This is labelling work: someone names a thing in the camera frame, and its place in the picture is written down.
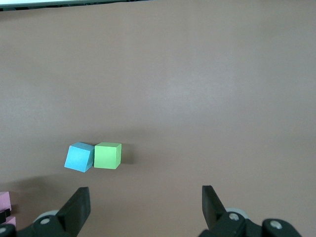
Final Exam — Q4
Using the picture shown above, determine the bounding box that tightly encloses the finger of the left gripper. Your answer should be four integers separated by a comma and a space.
0, 208, 12, 224

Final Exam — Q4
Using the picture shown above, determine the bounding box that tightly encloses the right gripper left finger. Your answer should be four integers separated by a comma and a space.
32, 187, 91, 237

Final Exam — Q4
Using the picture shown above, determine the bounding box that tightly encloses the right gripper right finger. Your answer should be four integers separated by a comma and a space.
199, 185, 250, 237

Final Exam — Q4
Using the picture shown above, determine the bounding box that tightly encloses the blue foam cube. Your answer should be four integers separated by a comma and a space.
64, 141, 95, 173

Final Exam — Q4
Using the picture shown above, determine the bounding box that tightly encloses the green foam cube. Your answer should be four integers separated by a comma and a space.
93, 142, 122, 170

